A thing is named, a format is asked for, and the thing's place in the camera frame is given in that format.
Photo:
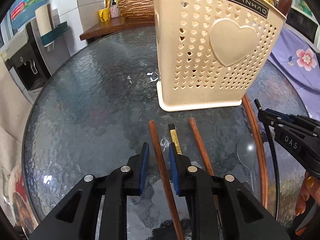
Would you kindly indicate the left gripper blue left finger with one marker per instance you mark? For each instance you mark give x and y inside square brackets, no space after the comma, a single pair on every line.
[138,169]

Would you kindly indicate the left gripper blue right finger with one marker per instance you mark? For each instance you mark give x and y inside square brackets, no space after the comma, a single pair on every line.
[183,173]

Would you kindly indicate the black gold chopstick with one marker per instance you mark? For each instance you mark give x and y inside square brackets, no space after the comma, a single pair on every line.
[174,138]

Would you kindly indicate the cream plastic utensil basket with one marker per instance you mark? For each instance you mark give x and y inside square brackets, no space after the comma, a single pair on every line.
[210,51]

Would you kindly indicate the long brown wooden chopstick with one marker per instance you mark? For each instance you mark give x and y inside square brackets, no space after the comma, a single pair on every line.
[252,119]

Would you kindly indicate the right hand painted nails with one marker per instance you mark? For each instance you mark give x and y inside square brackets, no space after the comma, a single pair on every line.
[306,222]

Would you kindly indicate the clear plastic spoon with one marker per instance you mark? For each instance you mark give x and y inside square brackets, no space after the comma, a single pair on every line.
[246,152]

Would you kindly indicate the purple floral cloth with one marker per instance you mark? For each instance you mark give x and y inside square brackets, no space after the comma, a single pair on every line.
[299,63]

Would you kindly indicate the white microwave oven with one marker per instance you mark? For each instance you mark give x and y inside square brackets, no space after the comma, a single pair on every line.
[304,24]

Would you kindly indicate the dark wooden side table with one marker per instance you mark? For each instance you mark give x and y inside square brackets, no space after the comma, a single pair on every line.
[115,25]

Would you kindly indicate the yellow mug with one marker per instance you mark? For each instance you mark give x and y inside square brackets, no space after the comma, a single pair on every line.
[105,14]

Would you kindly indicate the water dispenser machine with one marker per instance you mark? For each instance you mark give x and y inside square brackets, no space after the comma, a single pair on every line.
[30,63]

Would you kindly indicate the paper towel roll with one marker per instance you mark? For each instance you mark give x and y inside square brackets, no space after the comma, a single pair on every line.
[44,19]

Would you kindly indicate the blue water jug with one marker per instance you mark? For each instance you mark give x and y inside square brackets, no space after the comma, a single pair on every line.
[24,10]

